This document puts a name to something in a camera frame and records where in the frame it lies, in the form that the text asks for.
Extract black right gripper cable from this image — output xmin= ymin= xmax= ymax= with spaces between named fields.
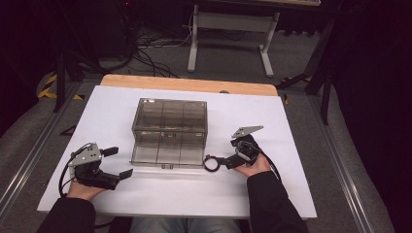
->
xmin=249 ymin=137 xmax=282 ymax=182

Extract smoky clear plastic drawer cabinet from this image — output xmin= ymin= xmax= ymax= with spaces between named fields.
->
xmin=130 ymin=97 xmax=209 ymax=150

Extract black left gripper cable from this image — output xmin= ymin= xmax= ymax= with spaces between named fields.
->
xmin=58 ymin=143 xmax=92 ymax=198

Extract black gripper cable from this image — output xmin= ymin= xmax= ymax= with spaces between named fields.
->
xmin=249 ymin=137 xmax=282 ymax=182
xmin=58 ymin=143 xmax=92 ymax=198

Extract white table board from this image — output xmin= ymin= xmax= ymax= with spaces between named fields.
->
xmin=37 ymin=84 xmax=318 ymax=220

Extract desk with white metal frame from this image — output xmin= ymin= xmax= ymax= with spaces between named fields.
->
xmin=187 ymin=0 xmax=322 ymax=79

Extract person's left hand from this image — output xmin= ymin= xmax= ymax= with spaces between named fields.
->
xmin=66 ymin=180 xmax=106 ymax=202

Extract yellow black floor tape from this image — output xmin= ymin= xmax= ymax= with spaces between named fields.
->
xmin=37 ymin=73 xmax=86 ymax=101

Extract dark curtain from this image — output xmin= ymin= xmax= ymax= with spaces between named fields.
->
xmin=333 ymin=0 xmax=412 ymax=233
xmin=0 ymin=0 xmax=62 ymax=139

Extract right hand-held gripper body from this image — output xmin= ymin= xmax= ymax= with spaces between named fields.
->
xmin=230 ymin=125 xmax=265 ymax=164

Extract black equipment case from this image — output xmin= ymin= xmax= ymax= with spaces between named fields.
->
xmin=90 ymin=0 xmax=140 ymax=61

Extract wooden table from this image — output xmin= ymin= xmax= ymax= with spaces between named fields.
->
xmin=100 ymin=74 xmax=279 ymax=97

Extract person's right hand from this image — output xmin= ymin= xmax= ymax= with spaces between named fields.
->
xmin=233 ymin=153 xmax=272 ymax=179

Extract black ring bracelet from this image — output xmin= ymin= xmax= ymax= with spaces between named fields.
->
xmin=202 ymin=154 xmax=222 ymax=173

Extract grey metal floor rail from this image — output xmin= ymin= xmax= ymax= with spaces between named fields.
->
xmin=307 ymin=95 xmax=373 ymax=233
xmin=0 ymin=81 xmax=82 ymax=216

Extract bundle of black floor cables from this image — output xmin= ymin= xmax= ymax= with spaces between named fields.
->
xmin=125 ymin=25 xmax=195 ymax=79

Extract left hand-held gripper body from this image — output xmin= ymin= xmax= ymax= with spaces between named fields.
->
xmin=67 ymin=142 xmax=121 ymax=191

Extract black metal stand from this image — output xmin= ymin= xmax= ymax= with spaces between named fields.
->
xmin=52 ymin=48 xmax=108 ymax=114
xmin=276 ymin=16 xmax=344 ymax=126

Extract person's legs in jeans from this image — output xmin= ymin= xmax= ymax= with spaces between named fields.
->
xmin=129 ymin=216 xmax=242 ymax=233

